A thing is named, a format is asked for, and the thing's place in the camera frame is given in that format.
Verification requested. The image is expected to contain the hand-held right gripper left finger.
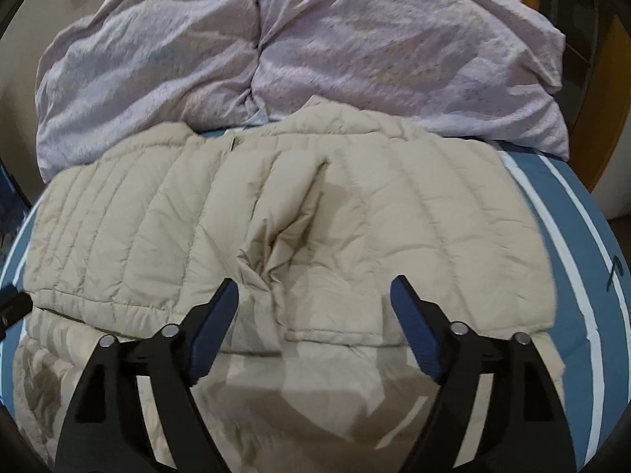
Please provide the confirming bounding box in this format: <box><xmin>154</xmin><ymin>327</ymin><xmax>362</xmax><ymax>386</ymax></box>
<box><xmin>54</xmin><ymin>277</ymin><xmax>241</xmax><ymax>473</ymax></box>

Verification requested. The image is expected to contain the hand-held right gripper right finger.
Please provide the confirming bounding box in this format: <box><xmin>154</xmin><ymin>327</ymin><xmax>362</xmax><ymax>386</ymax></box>
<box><xmin>389</xmin><ymin>275</ymin><xmax>577</xmax><ymax>473</ymax></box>

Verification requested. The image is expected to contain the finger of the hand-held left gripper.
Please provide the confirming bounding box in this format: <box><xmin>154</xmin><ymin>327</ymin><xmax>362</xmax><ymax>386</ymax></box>
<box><xmin>0</xmin><ymin>287</ymin><xmax>31</xmax><ymax>330</ymax></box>

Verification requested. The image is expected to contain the beige puffer jacket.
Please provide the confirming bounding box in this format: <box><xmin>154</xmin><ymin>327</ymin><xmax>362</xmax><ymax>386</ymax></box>
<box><xmin>12</xmin><ymin>96</ymin><xmax>565</xmax><ymax>473</ymax></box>

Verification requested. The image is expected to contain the blue white-striped bed sheet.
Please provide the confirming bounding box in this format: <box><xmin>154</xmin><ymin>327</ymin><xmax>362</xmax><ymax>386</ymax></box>
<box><xmin>0</xmin><ymin>123</ymin><xmax>631</xmax><ymax>473</ymax></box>

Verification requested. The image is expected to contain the left lilac pillow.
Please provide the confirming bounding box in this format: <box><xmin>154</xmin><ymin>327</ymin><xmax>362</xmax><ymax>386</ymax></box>
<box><xmin>34</xmin><ymin>0</ymin><xmax>568</xmax><ymax>183</ymax></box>

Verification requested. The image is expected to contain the lilac pillow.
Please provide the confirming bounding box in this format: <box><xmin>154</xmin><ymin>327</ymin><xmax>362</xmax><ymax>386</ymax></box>
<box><xmin>523</xmin><ymin>0</ymin><xmax>631</xmax><ymax>193</ymax></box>
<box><xmin>34</xmin><ymin>0</ymin><xmax>568</xmax><ymax>183</ymax></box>

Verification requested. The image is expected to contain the right lilac pillow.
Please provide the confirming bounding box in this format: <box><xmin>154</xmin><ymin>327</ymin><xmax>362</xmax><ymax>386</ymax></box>
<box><xmin>523</xmin><ymin>0</ymin><xmax>631</xmax><ymax>193</ymax></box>

